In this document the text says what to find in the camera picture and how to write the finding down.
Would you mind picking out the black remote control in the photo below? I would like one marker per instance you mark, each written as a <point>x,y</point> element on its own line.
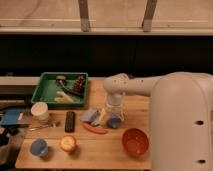
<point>70,122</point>

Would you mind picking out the blue sponge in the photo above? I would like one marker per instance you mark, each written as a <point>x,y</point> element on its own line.
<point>114,122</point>

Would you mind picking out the dark handled brush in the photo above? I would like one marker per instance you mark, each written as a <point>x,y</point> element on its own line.
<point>61,81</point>

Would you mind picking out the pale corn husk piece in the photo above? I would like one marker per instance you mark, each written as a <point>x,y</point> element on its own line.
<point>63,97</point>

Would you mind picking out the red chili pepper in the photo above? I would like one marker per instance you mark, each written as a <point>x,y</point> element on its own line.
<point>96,130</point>

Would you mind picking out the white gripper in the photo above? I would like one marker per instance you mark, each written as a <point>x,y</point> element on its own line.
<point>110,108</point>

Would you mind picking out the green plastic tray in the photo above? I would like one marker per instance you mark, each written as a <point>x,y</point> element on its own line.
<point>47,88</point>

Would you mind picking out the pine cone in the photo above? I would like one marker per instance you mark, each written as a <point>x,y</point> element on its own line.
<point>79,84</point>

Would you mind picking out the red bowl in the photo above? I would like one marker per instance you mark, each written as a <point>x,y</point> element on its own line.
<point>135,142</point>

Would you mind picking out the blue cup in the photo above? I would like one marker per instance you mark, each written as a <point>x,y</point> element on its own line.
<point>39,148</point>

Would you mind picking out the crumpled blue cloth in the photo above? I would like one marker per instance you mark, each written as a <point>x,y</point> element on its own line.
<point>91,116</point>

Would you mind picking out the white paper cup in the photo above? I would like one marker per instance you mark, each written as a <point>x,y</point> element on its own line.
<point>40,111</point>

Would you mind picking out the metal spoon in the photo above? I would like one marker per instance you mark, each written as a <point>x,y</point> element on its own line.
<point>53,125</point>

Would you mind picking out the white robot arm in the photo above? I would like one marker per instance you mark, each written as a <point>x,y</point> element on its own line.
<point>180,109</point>

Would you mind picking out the blue box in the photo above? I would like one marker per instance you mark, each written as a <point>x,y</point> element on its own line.
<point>11,117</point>

